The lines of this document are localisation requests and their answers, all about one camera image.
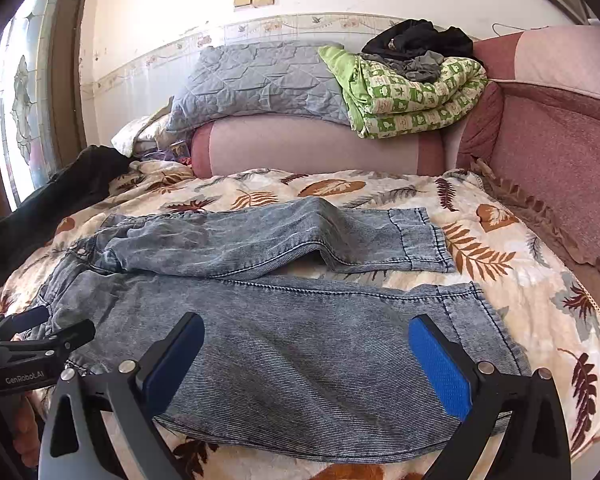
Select grey acid-wash denim jeans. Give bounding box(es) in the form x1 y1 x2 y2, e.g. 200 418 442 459
30 198 530 463

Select left hand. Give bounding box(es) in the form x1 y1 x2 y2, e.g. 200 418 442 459
7 393 41 470

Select dark green garment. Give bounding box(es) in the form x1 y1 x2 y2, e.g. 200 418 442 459
0 145 132 288

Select cream leaf-print blanket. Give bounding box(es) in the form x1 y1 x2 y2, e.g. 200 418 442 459
0 162 600 479

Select white cream cloth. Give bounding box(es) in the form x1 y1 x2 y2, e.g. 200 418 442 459
111 113 190 162

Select stained glass window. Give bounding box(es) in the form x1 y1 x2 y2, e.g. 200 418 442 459
0 0 59 210

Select pink sofa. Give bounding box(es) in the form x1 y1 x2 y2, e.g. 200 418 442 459
191 26 600 300

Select grey quilted pillow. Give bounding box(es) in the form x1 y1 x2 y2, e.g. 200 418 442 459
166 40 349 133

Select green patterned folded blanket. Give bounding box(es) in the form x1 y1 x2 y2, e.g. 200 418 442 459
317 46 488 139

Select black clothes pile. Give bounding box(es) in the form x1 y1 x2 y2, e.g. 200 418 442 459
361 18 479 82

